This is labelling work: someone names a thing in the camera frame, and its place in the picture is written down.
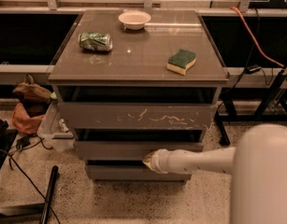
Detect grey drawer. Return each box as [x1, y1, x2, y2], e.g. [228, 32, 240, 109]
[74, 141, 203, 161]
[85, 165, 191, 181]
[58, 102, 217, 130]

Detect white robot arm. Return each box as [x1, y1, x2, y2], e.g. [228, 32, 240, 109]
[143, 124, 287, 224]

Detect grey bottom drawer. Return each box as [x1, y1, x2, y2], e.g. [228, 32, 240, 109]
[85, 165, 191, 181]

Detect grey drawer cabinet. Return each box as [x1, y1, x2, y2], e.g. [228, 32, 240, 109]
[49, 10, 228, 168]

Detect grey top drawer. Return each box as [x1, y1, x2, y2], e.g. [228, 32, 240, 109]
[58, 102, 217, 130]

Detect green yellow sponge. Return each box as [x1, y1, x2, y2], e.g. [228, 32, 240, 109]
[166, 49, 196, 76]

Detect clear plastic container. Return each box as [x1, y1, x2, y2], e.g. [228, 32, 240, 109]
[37, 102, 75, 151]

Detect orange cloth bag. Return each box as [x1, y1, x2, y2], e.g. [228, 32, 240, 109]
[12, 103, 44, 134]

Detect black power adapter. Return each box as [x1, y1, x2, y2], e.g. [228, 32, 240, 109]
[245, 64, 261, 74]

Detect black metal stand leg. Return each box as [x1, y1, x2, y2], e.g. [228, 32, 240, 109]
[0, 166, 59, 224]

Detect crushed green soda can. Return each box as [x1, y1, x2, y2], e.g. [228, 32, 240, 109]
[78, 32, 113, 52]

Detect white bowl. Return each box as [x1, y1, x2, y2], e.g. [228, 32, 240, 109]
[119, 10, 151, 31]

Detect brown cloth bag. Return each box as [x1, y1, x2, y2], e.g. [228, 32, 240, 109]
[13, 74, 51, 104]

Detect black bin at left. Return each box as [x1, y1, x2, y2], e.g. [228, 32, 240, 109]
[0, 119, 18, 169]

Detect black table frame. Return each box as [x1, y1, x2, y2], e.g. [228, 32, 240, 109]
[214, 65, 287, 147]

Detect orange cable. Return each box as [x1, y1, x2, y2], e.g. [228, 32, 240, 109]
[229, 5, 285, 69]

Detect black floor cable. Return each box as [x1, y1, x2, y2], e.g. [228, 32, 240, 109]
[0, 133, 62, 224]

